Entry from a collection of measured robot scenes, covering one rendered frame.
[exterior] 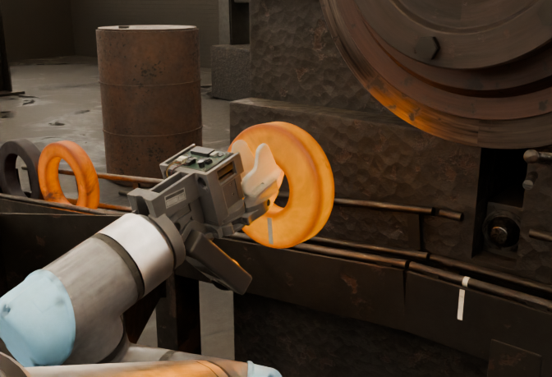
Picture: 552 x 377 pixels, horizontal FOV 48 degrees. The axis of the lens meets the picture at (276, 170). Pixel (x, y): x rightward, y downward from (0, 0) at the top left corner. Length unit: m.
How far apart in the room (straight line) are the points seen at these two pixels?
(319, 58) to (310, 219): 0.38
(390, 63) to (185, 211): 0.30
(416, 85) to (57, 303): 0.45
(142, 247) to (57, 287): 0.08
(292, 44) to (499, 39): 0.49
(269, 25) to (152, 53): 2.39
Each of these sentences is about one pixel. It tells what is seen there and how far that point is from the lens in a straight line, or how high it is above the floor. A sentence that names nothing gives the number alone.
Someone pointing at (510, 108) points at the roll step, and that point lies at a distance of 0.71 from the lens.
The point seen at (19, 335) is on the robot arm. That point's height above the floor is 0.79.
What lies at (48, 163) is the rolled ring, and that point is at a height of 0.70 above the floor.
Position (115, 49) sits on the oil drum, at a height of 0.77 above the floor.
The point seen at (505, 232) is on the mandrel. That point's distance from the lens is 0.88.
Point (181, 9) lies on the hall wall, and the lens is 9.98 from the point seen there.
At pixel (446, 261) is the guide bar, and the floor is 0.70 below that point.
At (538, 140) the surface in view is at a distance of 0.72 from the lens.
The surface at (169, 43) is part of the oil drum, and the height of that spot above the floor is 0.81.
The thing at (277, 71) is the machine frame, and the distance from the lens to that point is 1.07.
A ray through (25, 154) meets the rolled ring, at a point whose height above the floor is 0.70.
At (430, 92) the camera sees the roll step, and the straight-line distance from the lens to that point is 0.74.
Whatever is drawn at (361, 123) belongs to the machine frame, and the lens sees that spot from 0.92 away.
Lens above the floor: 1.05
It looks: 16 degrees down
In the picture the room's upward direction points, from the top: straight up
